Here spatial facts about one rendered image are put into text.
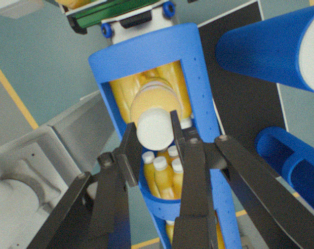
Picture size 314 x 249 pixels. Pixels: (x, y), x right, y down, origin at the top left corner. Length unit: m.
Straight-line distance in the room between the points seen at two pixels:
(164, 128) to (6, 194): 0.57
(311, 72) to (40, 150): 0.88
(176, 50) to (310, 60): 0.45
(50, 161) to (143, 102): 0.56
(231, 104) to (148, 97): 1.43
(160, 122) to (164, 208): 0.40
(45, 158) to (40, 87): 1.24
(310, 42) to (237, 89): 0.95
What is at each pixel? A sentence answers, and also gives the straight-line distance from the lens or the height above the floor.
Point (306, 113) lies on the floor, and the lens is 2.16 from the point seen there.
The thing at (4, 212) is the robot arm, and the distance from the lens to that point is 0.68.
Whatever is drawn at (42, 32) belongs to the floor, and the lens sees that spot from 1.86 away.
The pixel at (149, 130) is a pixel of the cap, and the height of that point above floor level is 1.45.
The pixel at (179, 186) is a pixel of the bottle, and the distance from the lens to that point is 0.57.
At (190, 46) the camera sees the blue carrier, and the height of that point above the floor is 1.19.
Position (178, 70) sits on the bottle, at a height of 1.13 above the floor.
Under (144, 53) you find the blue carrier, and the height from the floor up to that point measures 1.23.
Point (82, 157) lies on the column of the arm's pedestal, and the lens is 0.89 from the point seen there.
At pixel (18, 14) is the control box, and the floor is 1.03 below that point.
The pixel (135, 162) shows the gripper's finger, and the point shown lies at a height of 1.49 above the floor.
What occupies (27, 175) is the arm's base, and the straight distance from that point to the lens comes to 0.77.
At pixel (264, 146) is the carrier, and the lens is 1.88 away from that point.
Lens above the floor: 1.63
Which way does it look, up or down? 70 degrees down
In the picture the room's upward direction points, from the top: 180 degrees counter-clockwise
